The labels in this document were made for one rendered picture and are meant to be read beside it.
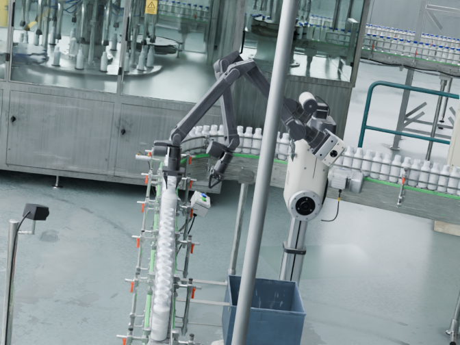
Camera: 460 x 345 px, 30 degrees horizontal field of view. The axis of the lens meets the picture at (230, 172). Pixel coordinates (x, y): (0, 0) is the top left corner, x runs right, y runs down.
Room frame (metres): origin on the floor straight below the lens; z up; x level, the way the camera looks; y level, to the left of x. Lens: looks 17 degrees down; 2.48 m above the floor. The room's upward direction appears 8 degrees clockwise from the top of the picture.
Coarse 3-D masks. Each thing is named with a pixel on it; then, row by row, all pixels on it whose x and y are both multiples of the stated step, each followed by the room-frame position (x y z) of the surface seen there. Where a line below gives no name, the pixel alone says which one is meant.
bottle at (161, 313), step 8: (160, 296) 2.76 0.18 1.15; (160, 304) 2.73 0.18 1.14; (160, 312) 2.72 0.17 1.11; (168, 312) 2.73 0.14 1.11; (152, 320) 2.73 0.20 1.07; (160, 320) 2.72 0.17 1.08; (168, 320) 2.75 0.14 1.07; (152, 328) 2.73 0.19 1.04; (160, 328) 2.72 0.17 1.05; (152, 336) 2.73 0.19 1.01; (160, 336) 2.72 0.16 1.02
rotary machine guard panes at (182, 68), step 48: (0, 0) 6.87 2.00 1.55; (48, 0) 6.90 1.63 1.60; (96, 0) 6.93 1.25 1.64; (144, 0) 6.97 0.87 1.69; (192, 0) 7.00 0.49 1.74; (0, 48) 6.87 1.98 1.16; (48, 48) 6.90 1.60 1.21; (96, 48) 6.94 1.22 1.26; (144, 48) 6.97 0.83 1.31; (192, 48) 7.01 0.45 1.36; (192, 96) 7.01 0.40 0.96
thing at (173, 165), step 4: (168, 160) 3.68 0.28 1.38; (172, 160) 3.68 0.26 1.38; (176, 160) 3.67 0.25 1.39; (180, 160) 3.69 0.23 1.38; (168, 164) 3.68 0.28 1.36; (172, 164) 3.67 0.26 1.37; (176, 164) 3.67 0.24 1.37; (164, 168) 3.68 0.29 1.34; (168, 168) 3.68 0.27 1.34; (172, 168) 3.67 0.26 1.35; (176, 168) 3.67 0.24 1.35; (180, 168) 3.71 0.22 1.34; (184, 168) 3.72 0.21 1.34; (180, 172) 3.67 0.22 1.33; (184, 172) 3.67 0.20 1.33
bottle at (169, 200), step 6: (168, 186) 3.69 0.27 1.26; (174, 186) 3.69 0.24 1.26; (168, 192) 3.68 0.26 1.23; (174, 192) 3.69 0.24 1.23; (162, 198) 3.68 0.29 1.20; (168, 198) 3.66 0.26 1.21; (174, 198) 3.67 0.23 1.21; (162, 204) 3.68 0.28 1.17; (168, 204) 3.67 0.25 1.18; (174, 204) 3.68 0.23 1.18; (162, 210) 3.68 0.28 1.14; (174, 210) 3.70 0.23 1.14; (162, 216) 3.67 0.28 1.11
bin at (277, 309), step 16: (256, 288) 3.51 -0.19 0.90; (272, 288) 3.52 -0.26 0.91; (288, 288) 3.52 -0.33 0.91; (208, 304) 3.23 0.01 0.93; (224, 304) 3.24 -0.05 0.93; (256, 304) 3.51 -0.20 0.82; (272, 304) 3.52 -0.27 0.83; (288, 304) 3.52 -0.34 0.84; (224, 320) 3.38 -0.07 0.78; (256, 320) 3.20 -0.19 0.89; (272, 320) 3.21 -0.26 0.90; (288, 320) 3.22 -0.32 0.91; (304, 320) 3.22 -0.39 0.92; (224, 336) 3.29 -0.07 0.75; (256, 336) 3.20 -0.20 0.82; (272, 336) 3.21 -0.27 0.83; (288, 336) 3.22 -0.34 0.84
